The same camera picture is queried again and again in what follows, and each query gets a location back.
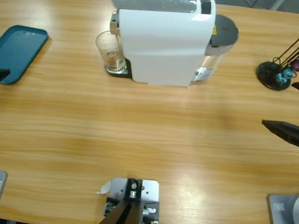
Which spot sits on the clear glass cup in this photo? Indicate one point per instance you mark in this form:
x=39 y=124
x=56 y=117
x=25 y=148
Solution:
x=108 y=45

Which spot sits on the silver coffee machine lever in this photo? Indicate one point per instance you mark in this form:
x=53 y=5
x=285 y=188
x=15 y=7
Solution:
x=153 y=3

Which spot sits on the light blue coffee capsule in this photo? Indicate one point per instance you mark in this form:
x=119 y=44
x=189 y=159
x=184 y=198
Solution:
x=289 y=72
x=280 y=78

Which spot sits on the purple coffee capsule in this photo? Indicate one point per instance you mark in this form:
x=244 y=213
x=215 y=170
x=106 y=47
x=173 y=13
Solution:
x=298 y=65

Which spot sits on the white capsule coffee machine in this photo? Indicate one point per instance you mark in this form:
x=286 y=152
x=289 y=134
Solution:
x=160 y=45

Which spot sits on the teal plastic tray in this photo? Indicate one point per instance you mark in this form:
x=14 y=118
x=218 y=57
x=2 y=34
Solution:
x=13 y=53

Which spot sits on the black capsule holder with rods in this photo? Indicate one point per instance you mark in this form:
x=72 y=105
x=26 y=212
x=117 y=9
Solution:
x=265 y=72

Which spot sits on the clear water tank grey lid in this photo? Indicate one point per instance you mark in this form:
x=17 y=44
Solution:
x=223 y=29

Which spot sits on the chrome drip tray grate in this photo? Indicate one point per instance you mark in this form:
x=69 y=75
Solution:
x=124 y=75

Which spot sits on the white tape tag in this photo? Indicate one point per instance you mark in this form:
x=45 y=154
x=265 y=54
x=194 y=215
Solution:
x=104 y=188

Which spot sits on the white metal table frame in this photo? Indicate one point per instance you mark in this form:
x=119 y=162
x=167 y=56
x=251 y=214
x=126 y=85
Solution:
x=278 y=4

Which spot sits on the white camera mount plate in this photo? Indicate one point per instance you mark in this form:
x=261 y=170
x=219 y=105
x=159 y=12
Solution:
x=150 y=189

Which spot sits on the black mount clamp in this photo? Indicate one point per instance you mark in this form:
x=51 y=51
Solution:
x=154 y=206
x=110 y=206

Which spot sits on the black camera post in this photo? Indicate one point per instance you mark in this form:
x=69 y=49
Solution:
x=121 y=219

